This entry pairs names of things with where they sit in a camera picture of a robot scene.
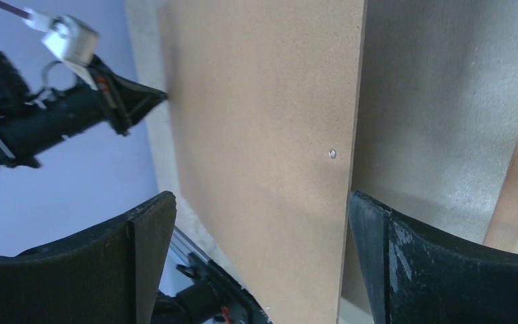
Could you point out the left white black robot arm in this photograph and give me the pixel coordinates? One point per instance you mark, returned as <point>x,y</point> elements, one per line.
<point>17,101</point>

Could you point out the brown cardboard backing board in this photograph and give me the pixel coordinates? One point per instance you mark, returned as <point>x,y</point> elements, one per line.
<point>263,98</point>

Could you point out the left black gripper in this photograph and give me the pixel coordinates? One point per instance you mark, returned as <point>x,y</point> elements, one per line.
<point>120,102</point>

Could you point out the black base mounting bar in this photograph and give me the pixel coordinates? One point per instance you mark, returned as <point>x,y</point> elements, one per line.
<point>214,295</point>

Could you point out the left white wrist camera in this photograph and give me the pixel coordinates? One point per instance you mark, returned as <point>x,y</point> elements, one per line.
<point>69,39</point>

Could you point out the aluminium rail frame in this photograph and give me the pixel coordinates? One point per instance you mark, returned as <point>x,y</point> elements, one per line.
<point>172,280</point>

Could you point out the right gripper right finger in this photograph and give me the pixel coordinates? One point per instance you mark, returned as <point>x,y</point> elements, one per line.
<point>416,273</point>

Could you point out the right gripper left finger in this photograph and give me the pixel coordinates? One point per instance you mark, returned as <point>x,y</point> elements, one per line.
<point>107,273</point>

